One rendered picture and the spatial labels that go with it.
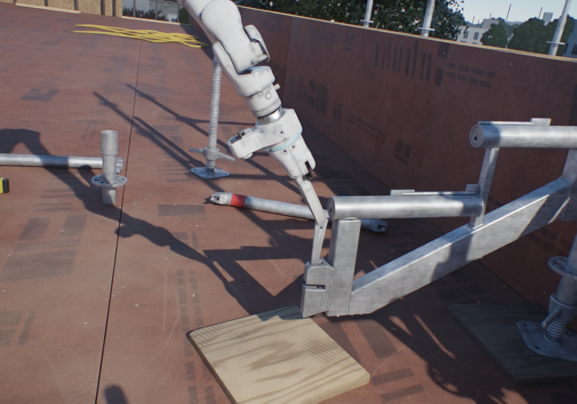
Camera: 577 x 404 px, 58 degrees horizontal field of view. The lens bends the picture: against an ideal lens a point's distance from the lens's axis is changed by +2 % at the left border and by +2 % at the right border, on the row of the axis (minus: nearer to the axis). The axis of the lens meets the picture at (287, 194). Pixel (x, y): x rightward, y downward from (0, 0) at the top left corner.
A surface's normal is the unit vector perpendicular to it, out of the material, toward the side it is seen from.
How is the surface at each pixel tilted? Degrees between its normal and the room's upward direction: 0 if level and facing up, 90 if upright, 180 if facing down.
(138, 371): 0
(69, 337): 0
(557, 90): 90
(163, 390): 0
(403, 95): 90
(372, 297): 90
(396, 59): 90
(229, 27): 60
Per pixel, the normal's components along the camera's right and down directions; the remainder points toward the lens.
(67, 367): 0.12, -0.94
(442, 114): -0.96, -0.03
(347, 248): 0.25, 0.36
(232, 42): -0.01, -0.05
